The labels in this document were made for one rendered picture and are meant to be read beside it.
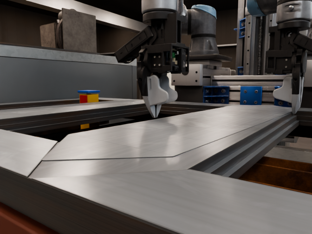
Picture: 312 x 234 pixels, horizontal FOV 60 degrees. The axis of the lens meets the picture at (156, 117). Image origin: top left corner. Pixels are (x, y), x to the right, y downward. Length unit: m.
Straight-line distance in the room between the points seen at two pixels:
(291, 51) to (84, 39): 5.82
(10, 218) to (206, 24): 1.17
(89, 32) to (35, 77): 5.32
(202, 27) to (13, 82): 0.82
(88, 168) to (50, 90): 0.98
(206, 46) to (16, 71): 0.80
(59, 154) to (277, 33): 0.59
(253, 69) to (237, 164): 1.03
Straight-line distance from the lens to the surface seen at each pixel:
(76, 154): 0.29
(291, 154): 1.01
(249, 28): 1.35
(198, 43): 1.30
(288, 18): 0.72
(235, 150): 0.35
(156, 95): 0.56
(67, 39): 6.06
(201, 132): 0.40
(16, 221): 0.28
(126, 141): 0.34
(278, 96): 0.72
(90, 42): 6.44
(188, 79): 1.16
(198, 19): 1.32
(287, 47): 0.73
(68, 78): 1.26
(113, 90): 1.45
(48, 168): 0.26
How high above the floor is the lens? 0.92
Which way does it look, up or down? 8 degrees down
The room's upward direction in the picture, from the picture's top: straight up
